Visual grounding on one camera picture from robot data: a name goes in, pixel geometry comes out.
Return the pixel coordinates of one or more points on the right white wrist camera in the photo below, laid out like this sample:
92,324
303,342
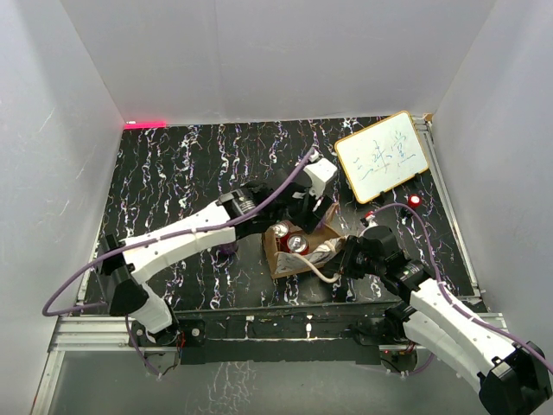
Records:
369,220

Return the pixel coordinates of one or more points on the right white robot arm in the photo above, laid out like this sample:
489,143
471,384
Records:
508,377

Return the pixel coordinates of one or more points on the red push button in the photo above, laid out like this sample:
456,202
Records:
414,202

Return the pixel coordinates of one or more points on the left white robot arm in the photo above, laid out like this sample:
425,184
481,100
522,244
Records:
129,264

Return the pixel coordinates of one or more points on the red cola can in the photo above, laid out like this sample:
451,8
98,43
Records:
281,230
297,243

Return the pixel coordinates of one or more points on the small whiteboard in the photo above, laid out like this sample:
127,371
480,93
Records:
382,156

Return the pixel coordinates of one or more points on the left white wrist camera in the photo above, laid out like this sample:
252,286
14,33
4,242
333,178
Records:
321,172

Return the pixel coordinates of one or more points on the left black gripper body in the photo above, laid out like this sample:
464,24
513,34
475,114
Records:
307,211

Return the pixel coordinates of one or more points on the purple Fanta can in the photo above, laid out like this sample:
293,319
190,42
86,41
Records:
229,248

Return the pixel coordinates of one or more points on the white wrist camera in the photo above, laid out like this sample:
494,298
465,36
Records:
321,172
369,220

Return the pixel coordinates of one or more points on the black base bar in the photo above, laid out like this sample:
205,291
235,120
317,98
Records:
355,332

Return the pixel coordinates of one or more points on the red light strip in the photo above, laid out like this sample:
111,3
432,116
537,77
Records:
134,125

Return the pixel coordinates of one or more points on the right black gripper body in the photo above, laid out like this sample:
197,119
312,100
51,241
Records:
356,260

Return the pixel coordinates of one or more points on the burlap canvas bag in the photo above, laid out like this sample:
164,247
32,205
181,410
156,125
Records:
324,244

